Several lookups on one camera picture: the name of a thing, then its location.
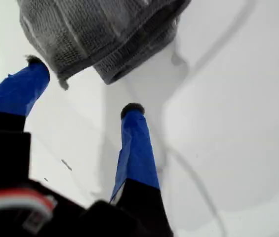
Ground red white servo wire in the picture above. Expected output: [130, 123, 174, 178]
[0, 189, 58, 218]

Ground grey striped towel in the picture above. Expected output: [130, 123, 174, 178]
[15, 0, 193, 91]

